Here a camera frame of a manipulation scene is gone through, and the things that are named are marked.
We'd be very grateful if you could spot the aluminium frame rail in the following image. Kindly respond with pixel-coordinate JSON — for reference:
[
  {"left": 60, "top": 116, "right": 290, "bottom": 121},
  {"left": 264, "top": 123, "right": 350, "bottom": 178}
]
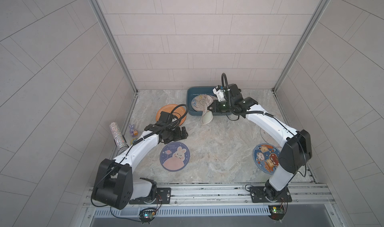
[{"left": 81, "top": 183, "right": 338, "bottom": 219}]

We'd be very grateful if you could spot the glitter silver cylinder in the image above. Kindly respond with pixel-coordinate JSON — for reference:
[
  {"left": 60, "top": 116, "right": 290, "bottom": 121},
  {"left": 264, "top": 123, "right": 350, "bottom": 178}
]
[{"left": 110, "top": 122, "right": 128, "bottom": 154}]

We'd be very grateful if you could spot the blue toast bear coaster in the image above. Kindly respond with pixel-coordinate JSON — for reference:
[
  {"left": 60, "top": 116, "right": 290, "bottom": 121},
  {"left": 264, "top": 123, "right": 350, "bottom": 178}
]
[{"left": 253, "top": 144, "right": 280, "bottom": 175}]

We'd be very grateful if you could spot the right controller board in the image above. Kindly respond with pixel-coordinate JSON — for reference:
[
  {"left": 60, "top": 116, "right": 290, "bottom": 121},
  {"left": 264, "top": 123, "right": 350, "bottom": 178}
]
[{"left": 269, "top": 206, "right": 286, "bottom": 221}]

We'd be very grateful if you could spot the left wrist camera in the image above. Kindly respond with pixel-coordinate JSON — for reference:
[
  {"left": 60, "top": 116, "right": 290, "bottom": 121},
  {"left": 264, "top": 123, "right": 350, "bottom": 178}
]
[{"left": 157, "top": 111, "right": 174, "bottom": 126}]

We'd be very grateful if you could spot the navy bunny planet coaster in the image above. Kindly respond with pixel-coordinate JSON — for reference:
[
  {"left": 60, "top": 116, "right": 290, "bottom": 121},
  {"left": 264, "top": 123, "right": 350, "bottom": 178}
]
[{"left": 160, "top": 142, "right": 191, "bottom": 172}]

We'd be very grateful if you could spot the left controller board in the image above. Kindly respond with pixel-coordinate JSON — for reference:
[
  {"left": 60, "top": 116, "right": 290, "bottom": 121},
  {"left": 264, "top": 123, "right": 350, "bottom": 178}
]
[{"left": 139, "top": 208, "right": 157, "bottom": 223}]

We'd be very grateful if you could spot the orange round coaster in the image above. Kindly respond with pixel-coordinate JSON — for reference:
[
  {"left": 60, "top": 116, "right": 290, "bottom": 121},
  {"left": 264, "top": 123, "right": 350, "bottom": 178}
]
[{"left": 156, "top": 104, "right": 186, "bottom": 123}]

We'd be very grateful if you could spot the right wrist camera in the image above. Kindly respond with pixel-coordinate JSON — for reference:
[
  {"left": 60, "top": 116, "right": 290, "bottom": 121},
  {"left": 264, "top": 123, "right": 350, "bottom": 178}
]
[{"left": 213, "top": 86, "right": 226, "bottom": 102}]

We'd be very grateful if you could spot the cream alpaca coaster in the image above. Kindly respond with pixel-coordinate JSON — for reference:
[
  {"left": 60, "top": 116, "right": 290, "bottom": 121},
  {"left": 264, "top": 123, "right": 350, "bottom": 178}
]
[{"left": 201, "top": 96, "right": 217, "bottom": 125}]

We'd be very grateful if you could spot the small purple bunny figurine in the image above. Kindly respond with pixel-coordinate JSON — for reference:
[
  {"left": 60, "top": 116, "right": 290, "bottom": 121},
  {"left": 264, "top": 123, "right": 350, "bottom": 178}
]
[{"left": 129, "top": 125, "right": 138, "bottom": 137}]

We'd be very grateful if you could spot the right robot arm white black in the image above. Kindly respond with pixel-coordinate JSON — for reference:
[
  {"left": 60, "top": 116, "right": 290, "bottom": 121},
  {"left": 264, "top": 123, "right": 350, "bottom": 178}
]
[{"left": 208, "top": 84, "right": 312, "bottom": 202}]

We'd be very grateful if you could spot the controller board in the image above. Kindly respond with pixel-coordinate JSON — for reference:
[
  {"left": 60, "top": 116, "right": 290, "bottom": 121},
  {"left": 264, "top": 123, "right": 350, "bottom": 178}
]
[
  {"left": 139, "top": 208, "right": 157, "bottom": 223},
  {"left": 269, "top": 206, "right": 286, "bottom": 221}
]

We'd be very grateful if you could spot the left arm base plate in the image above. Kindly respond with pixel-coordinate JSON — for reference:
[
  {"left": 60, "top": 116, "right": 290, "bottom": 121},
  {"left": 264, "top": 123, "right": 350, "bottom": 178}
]
[{"left": 129, "top": 188, "right": 172, "bottom": 205}]

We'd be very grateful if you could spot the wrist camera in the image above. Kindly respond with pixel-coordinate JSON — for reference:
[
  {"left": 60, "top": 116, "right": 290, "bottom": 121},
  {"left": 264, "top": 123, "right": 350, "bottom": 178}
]
[
  {"left": 213, "top": 86, "right": 226, "bottom": 102},
  {"left": 157, "top": 111, "right": 174, "bottom": 126}
]

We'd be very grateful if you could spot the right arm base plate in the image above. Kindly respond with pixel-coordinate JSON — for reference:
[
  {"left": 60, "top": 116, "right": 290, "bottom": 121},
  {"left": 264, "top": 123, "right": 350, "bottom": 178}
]
[{"left": 247, "top": 186, "right": 293, "bottom": 203}]

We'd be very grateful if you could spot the pink tulip flower coaster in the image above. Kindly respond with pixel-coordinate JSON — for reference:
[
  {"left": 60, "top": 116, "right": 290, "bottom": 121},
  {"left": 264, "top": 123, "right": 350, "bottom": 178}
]
[{"left": 191, "top": 95, "right": 215, "bottom": 112}]

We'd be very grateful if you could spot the teal plastic storage box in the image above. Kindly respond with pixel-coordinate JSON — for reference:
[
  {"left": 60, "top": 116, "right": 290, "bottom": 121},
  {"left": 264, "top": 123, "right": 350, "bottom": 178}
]
[{"left": 187, "top": 86, "right": 217, "bottom": 116}]

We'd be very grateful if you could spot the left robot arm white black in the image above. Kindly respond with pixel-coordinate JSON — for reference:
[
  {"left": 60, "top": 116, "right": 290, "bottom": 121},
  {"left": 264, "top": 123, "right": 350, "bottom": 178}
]
[{"left": 91, "top": 125, "right": 188, "bottom": 210}]

